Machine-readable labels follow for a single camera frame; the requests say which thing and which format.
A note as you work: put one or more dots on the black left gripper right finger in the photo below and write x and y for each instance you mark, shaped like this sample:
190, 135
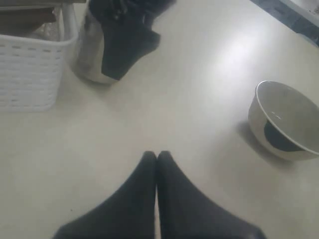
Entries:
186, 213

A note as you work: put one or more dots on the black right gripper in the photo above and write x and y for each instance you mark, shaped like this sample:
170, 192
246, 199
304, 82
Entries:
127, 39

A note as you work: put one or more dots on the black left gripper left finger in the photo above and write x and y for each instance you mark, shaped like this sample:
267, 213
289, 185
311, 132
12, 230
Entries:
129, 213

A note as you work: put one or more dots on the shiny steel cup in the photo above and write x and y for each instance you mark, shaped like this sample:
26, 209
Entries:
89, 51

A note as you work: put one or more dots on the white perforated plastic basket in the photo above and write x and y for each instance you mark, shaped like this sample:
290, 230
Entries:
31, 69

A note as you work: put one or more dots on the white ceramic bowl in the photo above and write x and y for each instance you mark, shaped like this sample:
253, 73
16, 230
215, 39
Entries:
284, 121

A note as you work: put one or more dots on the round brown wooden plate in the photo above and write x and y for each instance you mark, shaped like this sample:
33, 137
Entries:
27, 14

